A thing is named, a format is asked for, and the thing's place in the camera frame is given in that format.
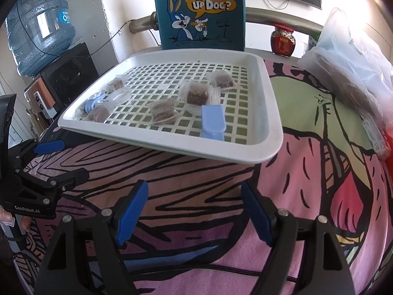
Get white perforated plastic tray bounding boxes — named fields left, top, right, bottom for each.
left=58, top=49, right=283, bottom=164

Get clear plastic bag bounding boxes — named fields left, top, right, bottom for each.
left=298, top=9, right=392, bottom=127

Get red sauce jar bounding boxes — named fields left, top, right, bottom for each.
left=270, top=23, right=296, bottom=58

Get clear round dish right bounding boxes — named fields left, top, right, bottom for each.
left=184, top=103, right=202, bottom=116

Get light blue U clip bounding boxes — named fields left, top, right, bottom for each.
left=82, top=92, right=106, bottom=114

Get metal bed rail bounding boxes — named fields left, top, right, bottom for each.
left=128, top=7, right=323, bottom=35

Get blue water jug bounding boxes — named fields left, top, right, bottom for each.
left=5, top=0, right=76, bottom=77

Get left hand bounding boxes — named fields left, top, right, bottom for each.
left=0, top=206, right=32, bottom=232

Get red plastic bag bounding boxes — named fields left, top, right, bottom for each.
left=382, top=129, right=392, bottom=160

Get black water dispenser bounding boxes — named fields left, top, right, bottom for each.
left=24, top=43, right=98, bottom=120

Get cartoon print bedsheet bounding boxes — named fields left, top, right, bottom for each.
left=15, top=61, right=392, bottom=294

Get brown snack packet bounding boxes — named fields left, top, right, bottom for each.
left=82, top=104, right=113, bottom=123
left=209, top=70, right=237, bottom=92
left=149, top=98, right=181, bottom=125
left=103, top=75, right=126, bottom=93
left=179, top=81, right=221, bottom=107

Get blue Bugs Bunny tote bag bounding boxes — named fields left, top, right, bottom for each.
left=155, top=0, right=246, bottom=51

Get light blue plastic clip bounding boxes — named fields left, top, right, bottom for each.
left=201, top=104, right=226, bottom=141

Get clear round dish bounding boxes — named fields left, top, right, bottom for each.
left=184, top=103, right=202, bottom=116
left=108, top=87, right=133, bottom=107

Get clear round dish left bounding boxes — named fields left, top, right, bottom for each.
left=108, top=87, right=133, bottom=107

